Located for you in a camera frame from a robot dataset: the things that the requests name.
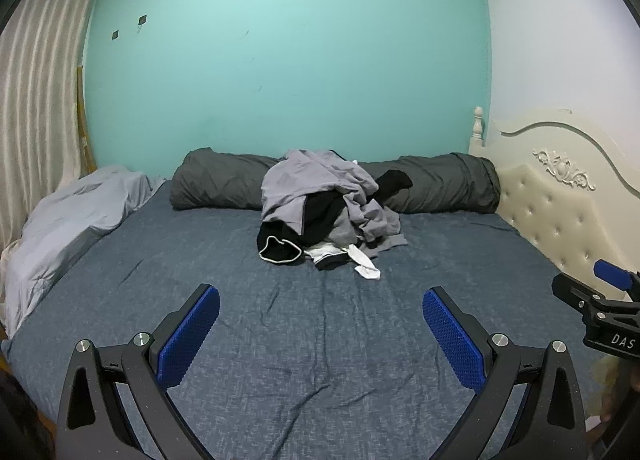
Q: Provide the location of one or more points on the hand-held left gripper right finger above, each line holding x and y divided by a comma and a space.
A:
452, 340

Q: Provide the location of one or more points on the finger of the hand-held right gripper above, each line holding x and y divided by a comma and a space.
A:
575, 290
612, 274

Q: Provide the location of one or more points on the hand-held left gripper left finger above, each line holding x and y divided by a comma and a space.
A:
190, 335

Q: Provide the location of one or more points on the light grey jacket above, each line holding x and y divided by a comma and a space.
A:
300, 175

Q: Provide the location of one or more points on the cream tufted headboard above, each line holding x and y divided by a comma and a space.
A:
550, 210

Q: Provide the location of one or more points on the black shorts with white piping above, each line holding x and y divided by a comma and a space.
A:
280, 245

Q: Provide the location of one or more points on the black and white shorts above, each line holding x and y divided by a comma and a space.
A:
330, 260

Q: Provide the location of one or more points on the grey hoodie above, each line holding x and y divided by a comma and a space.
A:
342, 230

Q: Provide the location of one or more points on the dark grey rolled duvet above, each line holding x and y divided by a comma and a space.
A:
220, 180

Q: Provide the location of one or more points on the black pants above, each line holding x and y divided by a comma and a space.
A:
392, 182

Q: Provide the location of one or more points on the light grey blanket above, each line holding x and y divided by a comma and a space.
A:
65, 220

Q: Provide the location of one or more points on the striped cream curtain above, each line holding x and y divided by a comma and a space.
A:
40, 90

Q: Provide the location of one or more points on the wooden window frame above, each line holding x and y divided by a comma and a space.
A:
82, 115

